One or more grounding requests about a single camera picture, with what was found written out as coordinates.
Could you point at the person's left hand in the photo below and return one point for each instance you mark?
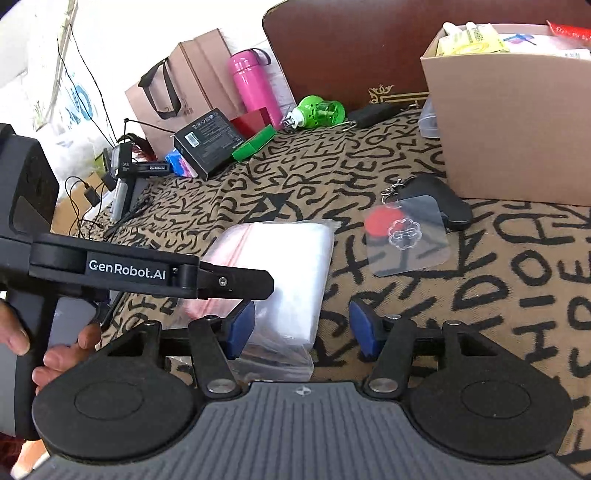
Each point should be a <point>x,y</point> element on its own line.
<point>60,362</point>

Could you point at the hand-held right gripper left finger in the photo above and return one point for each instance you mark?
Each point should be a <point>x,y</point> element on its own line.
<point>240,324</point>

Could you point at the white plastic bag blue print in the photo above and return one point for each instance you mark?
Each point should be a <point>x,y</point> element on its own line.
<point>76,99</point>

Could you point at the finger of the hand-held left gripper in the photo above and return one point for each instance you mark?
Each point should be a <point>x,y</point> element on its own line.
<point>240,282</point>

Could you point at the clear plastic container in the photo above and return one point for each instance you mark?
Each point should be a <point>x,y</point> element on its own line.
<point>429,122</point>

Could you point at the large cardboard box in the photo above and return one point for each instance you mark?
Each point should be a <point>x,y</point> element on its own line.
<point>508,129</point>

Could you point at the blue packet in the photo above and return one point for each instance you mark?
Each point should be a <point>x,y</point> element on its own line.
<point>174,161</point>

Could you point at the small open cardboard box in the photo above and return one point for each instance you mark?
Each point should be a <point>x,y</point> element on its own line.
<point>64,221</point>

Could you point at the black product box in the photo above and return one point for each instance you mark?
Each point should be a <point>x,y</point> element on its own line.
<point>207,143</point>

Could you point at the green box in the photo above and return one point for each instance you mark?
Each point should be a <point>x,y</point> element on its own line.
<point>254,143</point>

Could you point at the red box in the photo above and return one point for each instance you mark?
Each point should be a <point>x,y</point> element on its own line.
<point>249,122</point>

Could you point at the black key case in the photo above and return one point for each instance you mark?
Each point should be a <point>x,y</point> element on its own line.
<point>450,198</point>

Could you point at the red round disc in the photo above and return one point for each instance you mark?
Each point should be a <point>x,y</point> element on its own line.
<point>381,224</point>

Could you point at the black grey handheld device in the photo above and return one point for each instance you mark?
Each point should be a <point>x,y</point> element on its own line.
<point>127,170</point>

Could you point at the bright red packet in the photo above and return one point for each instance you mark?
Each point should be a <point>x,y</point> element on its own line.
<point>572,31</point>

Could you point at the letter printed blanket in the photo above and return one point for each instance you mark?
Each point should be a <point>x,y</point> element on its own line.
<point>300,184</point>

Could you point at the stack of clear zip bags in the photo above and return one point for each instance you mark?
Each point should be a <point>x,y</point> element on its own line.
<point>286,277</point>

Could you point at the white packet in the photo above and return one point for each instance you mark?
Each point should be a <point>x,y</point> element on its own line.
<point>554,47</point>

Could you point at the brown paper bag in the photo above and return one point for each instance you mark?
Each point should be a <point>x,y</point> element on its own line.
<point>203,69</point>

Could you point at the dark red packet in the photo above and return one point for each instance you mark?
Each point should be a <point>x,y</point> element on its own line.
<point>143,145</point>

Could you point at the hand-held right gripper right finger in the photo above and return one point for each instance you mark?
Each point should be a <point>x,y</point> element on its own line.
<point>362,323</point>

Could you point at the pink bottle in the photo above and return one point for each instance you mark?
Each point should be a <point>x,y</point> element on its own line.
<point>254,87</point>

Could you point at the green clip-on device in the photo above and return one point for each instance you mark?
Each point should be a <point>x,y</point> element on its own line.
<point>318,110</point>

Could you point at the brown leather chair back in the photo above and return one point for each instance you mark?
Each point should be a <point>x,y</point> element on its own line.
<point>369,46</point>

